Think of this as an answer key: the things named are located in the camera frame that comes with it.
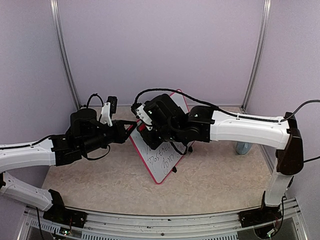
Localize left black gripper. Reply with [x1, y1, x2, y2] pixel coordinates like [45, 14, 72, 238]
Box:
[81, 120, 138, 155]

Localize red whiteboard eraser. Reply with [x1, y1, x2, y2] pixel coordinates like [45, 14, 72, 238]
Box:
[137, 123, 148, 133]

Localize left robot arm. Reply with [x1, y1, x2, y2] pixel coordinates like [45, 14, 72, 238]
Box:
[0, 108, 137, 223]

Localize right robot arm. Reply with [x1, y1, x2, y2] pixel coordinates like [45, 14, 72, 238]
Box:
[132, 94, 304, 222]

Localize light blue mug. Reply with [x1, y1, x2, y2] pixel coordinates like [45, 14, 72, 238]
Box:
[235, 142, 253, 156]

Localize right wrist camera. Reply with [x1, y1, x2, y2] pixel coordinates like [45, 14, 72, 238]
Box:
[131, 103, 153, 131]

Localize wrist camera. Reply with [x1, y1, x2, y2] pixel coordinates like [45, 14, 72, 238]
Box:
[131, 103, 153, 131]
[99, 96, 118, 127]

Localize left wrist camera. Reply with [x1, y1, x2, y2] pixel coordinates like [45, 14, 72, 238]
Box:
[99, 96, 118, 127]

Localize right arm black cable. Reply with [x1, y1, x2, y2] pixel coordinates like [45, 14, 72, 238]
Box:
[134, 87, 320, 163]

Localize front aluminium rail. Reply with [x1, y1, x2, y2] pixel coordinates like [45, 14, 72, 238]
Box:
[17, 198, 310, 240]

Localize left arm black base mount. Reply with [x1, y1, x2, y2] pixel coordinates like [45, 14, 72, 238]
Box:
[43, 189, 87, 229]

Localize right aluminium frame post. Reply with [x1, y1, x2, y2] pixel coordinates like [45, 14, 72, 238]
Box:
[241, 0, 272, 112]

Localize aluminium frame post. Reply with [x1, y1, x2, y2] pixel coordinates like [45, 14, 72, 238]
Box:
[241, 0, 272, 112]
[50, 0, 81, 110]

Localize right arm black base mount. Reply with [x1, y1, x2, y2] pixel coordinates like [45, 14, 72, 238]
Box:
[238, 199, 283, 228]

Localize left aluminium frame post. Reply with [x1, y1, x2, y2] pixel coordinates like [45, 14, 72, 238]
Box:
[50, 0, 81, 110]

